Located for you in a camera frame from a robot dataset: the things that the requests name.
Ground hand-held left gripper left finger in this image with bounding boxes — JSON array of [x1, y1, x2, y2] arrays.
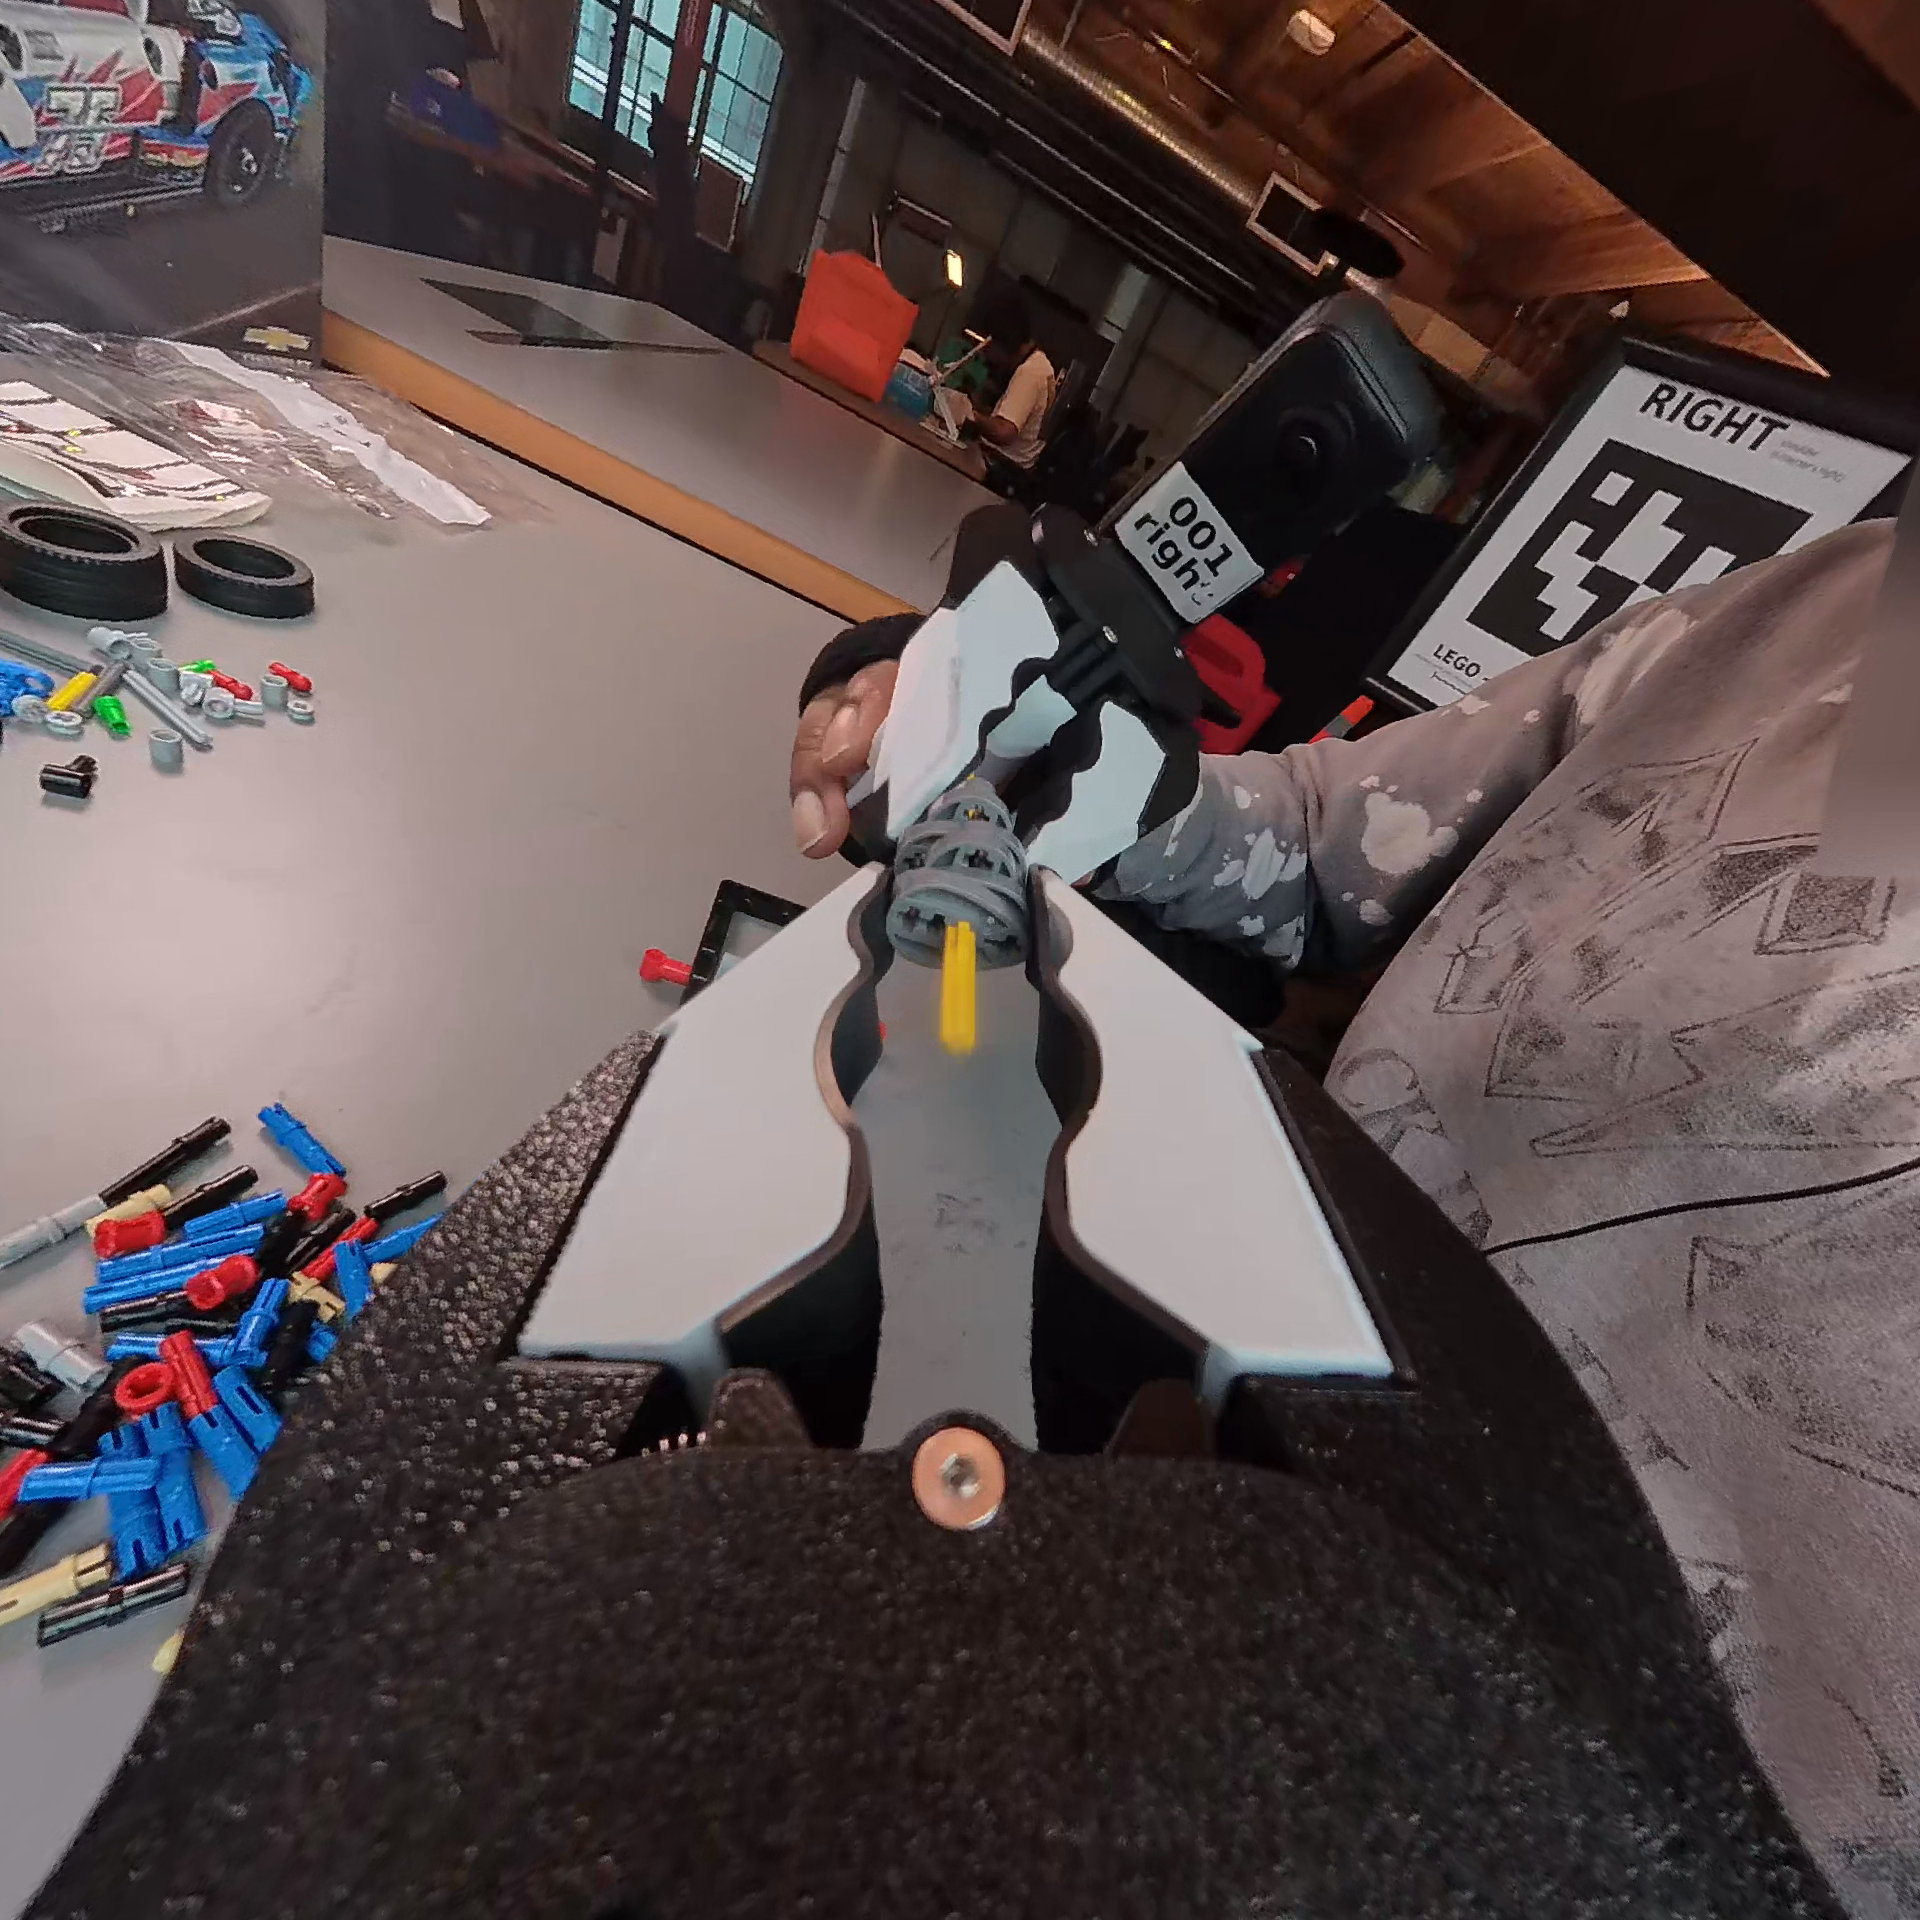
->
[[514, 866, 887, 1364]]

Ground crumpled clear plastic bags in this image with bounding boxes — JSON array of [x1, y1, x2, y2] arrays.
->
[[0, 316, 496, 529]]

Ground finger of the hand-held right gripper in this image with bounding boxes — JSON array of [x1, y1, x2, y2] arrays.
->
[[1030, 698, 1174, 890], [872, 564, 1071, 846]]

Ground grey desk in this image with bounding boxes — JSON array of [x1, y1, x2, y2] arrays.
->
[[0, 323, 1052, 1920]]

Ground black toy frame assembly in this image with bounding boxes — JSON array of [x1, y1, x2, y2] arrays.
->
[[639, 882, 810, 1008]]

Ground pile of small toy pins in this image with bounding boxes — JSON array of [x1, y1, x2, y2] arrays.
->
[[0, 1102, 452, 1674]]

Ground striped sticker sheet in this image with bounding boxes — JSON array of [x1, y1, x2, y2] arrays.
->
[[0, 381, 272, 529]]

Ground dark toy set box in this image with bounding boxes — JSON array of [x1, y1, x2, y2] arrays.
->
[[0, 0, 326, 362]]

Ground cluster of mixed toy parts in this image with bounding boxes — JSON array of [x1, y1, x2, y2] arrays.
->
[[0, 627, 317, 776]]

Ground black-framed tag sign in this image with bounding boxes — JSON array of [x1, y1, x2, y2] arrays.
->
[[1372, 337, 1912, 714]]

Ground wood-edged grey table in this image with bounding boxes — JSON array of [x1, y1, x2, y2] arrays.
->
[[322, 232, 1008, 625]]

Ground black earphone cable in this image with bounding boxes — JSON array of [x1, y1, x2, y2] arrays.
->
[[1480, 1153, 1920, 1258]]

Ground paned window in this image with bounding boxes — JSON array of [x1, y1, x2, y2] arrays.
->
[[567, 0, 784, 160]]

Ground dark flat sheet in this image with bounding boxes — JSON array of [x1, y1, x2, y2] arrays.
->
[[423, 276, 721, 356]]

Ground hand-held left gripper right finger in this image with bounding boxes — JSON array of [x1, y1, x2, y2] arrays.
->
[[1026, 872, 1396, 1392]]

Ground person's grey sweatshirt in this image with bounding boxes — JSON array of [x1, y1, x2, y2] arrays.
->
[[1327, 517, 1920, 1920]]

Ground person's right forearm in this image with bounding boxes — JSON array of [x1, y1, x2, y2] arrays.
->
[[1094, 592, 1622, 976]]

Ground black rubber toy tire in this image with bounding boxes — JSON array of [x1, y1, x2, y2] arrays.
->
[[0, 506, 169, 625], [174, 532, 317, 622]]

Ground person's right hand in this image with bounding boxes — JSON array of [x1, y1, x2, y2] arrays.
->
[[786, 662, 905, 868]]

